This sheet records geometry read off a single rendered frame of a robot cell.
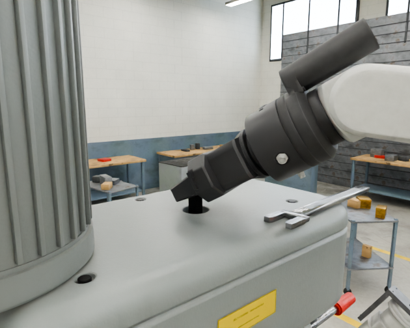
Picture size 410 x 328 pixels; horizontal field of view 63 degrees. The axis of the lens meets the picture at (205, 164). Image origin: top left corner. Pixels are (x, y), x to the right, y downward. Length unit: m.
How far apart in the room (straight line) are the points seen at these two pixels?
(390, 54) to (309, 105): 8.03
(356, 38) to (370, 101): 0.07
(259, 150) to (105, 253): 0.19
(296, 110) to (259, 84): 9.98
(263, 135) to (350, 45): 0.12
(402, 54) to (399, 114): 7.97
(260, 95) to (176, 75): 3.04
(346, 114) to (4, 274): 0.30
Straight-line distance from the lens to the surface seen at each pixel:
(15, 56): 0.27
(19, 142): 0.27
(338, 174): 8.92
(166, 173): 5.22
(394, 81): 0.33
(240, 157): 0.38
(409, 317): 0.72
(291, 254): 0.43
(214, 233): 0.39
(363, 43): 0.37
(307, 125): 0.35
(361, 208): 4.29
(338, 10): 9.12
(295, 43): 9.65
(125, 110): 7.65
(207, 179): 0.38
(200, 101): 8.79
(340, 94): 0.33
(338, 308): 0.64
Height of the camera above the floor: 2.04
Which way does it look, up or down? 10 degrees down
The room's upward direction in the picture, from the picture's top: straight up
